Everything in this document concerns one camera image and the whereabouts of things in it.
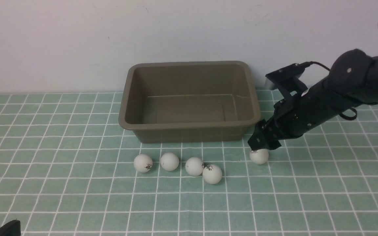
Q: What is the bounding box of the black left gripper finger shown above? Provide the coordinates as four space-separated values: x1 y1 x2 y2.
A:
0 220 21 236

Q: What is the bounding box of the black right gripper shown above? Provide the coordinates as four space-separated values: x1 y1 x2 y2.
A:
247 94 327 151

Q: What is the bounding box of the white ball front printed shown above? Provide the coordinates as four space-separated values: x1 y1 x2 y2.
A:
202 164 222 184

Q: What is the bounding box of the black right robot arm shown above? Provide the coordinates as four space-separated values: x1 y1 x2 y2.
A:
248 49 378 151

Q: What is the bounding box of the green checkered table mat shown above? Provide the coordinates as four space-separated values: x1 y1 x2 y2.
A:
0 92 378 236

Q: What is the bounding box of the olive plastic storage bin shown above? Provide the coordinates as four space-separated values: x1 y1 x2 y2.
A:
118 60 262 143

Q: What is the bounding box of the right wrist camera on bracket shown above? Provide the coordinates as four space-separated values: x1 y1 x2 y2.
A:
264 62 311 100

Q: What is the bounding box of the black right camera cable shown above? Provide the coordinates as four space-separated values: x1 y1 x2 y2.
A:
299 61 331 72

